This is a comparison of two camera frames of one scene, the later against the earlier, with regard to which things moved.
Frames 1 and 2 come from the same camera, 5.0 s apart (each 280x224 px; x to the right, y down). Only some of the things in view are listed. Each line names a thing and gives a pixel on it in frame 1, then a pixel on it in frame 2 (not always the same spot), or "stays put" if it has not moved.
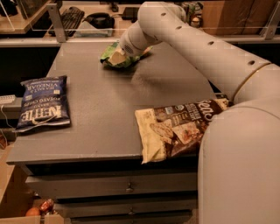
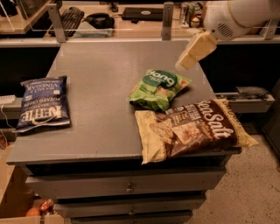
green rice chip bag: x=129 y=61 -> x=157 y=89
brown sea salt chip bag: x=176 y=130 stays put
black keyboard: x=71 y=20 stays put
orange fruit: x=32 y=212 stays put
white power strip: x=7 y=99 stays put
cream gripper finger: x=117 y=57 -> x=199 y=45
